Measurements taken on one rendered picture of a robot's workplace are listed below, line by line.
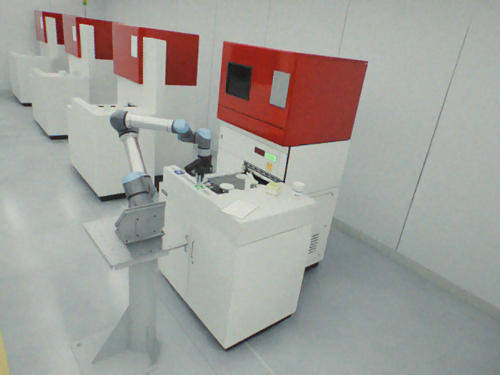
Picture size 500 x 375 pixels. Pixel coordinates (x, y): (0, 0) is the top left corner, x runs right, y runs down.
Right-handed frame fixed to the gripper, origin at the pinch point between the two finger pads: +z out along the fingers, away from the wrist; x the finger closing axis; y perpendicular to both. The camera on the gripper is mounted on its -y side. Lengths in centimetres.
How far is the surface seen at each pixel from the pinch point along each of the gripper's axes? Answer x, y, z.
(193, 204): -2.8, -4.0, 11.0
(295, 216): -50, 38, 7
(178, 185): 18.0, -4.0, 6.7
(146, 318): -20, -42, 70
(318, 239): -15, 115, 64
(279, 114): -7, 54, -45
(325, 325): -66, 75, 97
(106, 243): -16, -61, 15
